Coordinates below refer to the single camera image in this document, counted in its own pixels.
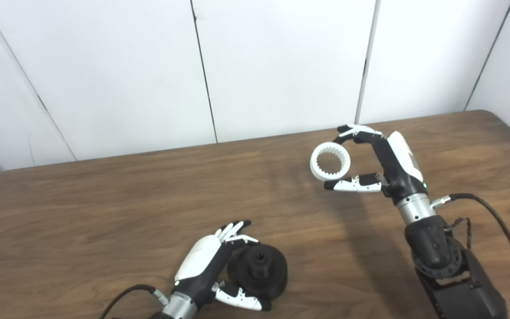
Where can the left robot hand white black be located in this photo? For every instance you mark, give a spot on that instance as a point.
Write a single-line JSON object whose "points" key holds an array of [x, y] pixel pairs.
{"points": [[199, 266]]}

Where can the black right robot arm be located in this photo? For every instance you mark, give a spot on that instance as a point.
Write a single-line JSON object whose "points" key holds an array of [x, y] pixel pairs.
{"points": [[441, 261]]}

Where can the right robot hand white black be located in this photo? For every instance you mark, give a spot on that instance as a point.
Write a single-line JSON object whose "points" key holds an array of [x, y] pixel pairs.
{"points": [[396, 164]]}

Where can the round black part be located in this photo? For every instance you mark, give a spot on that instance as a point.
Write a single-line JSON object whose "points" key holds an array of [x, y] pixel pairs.
{"points": [[268, 277]]}

